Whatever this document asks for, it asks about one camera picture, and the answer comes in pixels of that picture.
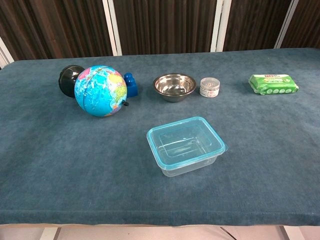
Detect blue translucent plastic lid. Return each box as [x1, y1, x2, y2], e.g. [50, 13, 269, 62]
[146, 116, 229, 171]

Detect stainless steel bowl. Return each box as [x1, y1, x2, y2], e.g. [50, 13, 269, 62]
[152, 72, 197, 103]

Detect blue toy building block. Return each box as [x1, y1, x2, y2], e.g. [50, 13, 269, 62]
[123, 72, 139, 98]

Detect clear plastic food container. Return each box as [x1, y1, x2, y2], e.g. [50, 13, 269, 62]
[152, 121, 221, 178]

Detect small clear round jar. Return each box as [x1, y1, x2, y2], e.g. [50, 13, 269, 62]
[199, 76, 221, 98]

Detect globe with black stand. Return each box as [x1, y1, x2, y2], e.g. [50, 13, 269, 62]
[58, 64, 130, 118]

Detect blue fabric tablecloth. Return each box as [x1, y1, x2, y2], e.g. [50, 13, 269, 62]
[0, 47, 320, 227]

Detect green wet wipes pack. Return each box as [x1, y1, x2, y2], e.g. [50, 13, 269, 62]
[247, 73, 300, 96]

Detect white partition frame post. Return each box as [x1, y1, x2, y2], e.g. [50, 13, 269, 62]
[273, 0, 300, 50]
[0, 36, 15, 69]
[210, 0, 232, 53]
[101, 0, 123, 57]

